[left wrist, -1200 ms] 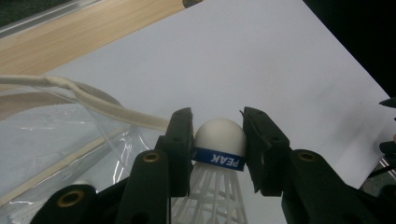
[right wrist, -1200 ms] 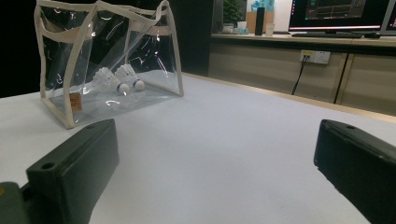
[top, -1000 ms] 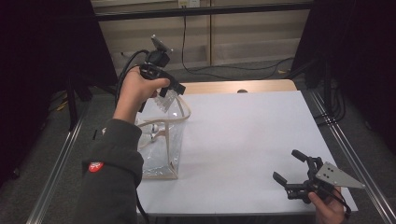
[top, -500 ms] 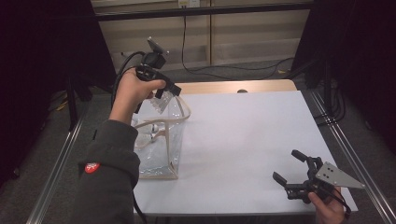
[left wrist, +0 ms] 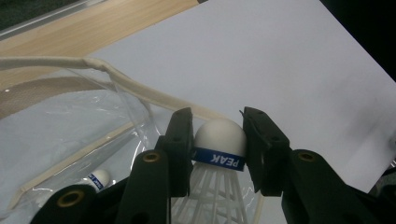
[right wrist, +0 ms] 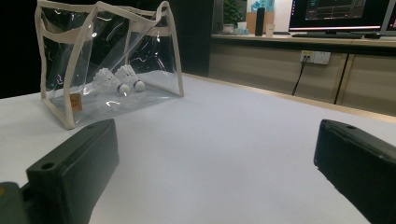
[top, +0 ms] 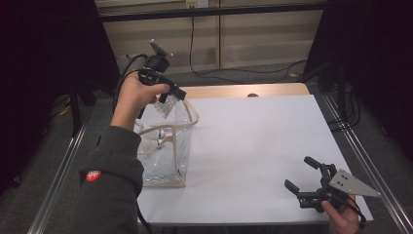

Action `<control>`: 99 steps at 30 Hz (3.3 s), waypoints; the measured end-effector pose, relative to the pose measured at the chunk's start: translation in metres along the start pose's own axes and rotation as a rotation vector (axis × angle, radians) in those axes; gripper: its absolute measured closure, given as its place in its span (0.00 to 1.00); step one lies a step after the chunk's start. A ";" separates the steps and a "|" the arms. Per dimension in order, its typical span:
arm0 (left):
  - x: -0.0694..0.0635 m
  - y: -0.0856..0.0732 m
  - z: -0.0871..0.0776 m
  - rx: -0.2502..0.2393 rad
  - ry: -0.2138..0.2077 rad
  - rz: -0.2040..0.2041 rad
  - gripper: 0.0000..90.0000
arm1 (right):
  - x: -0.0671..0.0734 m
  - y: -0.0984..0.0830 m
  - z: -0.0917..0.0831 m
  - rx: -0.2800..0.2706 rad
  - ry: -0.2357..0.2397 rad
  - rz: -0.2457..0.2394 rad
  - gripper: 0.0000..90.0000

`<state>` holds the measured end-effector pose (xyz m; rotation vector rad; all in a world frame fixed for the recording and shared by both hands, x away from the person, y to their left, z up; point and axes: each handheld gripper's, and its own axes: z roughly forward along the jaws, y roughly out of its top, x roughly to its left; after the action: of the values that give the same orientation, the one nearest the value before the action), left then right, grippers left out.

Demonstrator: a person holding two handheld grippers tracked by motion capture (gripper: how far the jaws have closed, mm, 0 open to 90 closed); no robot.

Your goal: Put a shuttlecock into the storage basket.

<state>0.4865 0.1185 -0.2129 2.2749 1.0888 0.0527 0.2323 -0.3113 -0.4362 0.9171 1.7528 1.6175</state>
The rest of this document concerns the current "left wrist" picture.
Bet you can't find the white shuttlecock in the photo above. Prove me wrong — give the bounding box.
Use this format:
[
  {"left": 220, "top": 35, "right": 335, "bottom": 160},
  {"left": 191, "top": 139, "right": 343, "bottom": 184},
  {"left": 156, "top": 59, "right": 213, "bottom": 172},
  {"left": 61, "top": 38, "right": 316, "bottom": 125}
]
[
  {"left": 78, "top": 168, "right": 111, "bottom": 192},
  {"left": 171, "top": 118, "right": 260, "bottom": 224}
]

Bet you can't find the white table sheet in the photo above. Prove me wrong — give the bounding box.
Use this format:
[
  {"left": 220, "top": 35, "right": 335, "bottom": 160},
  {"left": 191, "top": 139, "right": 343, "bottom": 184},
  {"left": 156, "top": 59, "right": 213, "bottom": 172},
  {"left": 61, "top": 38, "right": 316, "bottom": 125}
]
[{"left": 87, "top": 0, "right": 396, "bottom": 224}]

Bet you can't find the clear bag with beige trim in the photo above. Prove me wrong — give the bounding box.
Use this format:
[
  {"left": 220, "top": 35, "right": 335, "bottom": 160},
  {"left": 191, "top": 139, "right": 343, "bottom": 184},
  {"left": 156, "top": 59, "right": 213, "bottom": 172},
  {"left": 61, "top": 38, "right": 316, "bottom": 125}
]
[{"left": 0, "top": 55, "right": 265, "bottom": 224}]

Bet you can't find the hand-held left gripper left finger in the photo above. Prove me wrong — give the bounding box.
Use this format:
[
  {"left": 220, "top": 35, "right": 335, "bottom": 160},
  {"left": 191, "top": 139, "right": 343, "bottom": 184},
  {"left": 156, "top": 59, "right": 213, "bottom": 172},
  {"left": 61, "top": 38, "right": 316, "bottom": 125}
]
[{"left": 113, "top": 106, "right": 195, "bottom": 224}]

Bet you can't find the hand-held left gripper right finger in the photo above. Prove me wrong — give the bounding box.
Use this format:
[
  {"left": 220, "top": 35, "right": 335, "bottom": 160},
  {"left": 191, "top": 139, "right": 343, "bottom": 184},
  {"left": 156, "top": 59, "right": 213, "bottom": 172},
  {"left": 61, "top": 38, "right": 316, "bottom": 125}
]
[{"left": 242, "top": 106, "right": 378, "bottom": 224}]

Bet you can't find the grey metal strip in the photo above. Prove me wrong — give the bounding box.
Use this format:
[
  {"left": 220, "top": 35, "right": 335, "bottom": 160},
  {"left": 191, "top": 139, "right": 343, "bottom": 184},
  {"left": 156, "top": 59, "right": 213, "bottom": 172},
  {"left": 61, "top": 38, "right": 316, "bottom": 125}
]
[{"left": 0, "top": 0, "right": 106, "bottom": 41}]

